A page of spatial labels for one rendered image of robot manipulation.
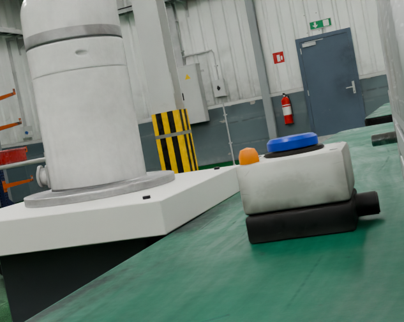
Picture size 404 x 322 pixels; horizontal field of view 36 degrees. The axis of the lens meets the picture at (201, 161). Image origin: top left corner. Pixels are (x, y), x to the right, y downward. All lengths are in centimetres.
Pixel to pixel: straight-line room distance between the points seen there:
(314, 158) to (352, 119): 1112
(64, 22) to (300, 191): 39
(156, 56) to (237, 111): 521
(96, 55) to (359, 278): 49
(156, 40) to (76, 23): 623
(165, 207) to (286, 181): 17
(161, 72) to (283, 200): 650
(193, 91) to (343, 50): 287
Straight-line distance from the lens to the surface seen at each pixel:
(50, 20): 76
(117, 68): 76
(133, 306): 37
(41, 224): 65
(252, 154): 46
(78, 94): 74
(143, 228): 60
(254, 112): 1190
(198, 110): 1194
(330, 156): 45
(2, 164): 454
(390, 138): 64
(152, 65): 698
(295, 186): 46
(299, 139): 48
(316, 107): 1164
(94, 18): 76
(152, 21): 701
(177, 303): 36
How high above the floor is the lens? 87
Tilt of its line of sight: 3 degrees down
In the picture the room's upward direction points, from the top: 11 degrees counter-clockwise
